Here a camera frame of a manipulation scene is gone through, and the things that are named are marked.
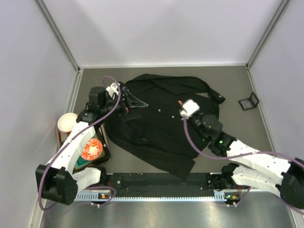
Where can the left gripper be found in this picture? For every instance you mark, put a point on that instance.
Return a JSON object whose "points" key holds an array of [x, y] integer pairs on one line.
{"points": [[125, 100]]}

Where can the black button shirt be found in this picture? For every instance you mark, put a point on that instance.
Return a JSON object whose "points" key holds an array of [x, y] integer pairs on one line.
{"points": [[158, 137]]}

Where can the orange plastic cup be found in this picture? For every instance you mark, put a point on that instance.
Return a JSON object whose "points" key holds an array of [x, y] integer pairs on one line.
{"points": [[62, 136]]}

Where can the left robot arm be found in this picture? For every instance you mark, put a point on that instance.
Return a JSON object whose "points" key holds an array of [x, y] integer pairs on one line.
{"points": [[87, 123]]}

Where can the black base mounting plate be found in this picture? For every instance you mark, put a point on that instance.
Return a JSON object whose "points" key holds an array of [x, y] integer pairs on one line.
{"points": [[167, 185]]}

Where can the small black open box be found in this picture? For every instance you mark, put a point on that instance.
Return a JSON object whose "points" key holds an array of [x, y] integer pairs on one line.
{"points": [[249, 103]]}

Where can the white paper cup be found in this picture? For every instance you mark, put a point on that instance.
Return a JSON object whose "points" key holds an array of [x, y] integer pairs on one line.
{"points": [[66, 122]]}

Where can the aluminium frame rail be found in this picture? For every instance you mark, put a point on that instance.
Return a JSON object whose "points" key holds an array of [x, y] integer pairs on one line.
{"points": [[61, 182]]}

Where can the orange white patterned ball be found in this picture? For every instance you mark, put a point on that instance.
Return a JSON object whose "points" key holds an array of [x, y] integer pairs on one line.
{"points": [[92, 150]]}

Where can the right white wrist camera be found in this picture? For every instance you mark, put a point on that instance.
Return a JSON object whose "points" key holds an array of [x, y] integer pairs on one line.
{"points": [[188, 108]]}

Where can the black box green lining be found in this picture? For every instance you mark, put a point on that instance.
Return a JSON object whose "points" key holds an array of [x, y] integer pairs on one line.
{"points": [[81, 164]]}

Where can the white slotted cable duct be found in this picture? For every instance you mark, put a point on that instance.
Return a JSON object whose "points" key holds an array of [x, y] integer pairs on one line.
{"points": [[95, 196]]}

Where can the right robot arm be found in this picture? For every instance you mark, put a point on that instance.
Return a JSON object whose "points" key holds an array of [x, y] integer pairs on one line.
{"points": [[277, 173]]}

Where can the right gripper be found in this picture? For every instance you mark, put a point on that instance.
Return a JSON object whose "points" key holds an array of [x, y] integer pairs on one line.
{"points": [[193, 118]]}

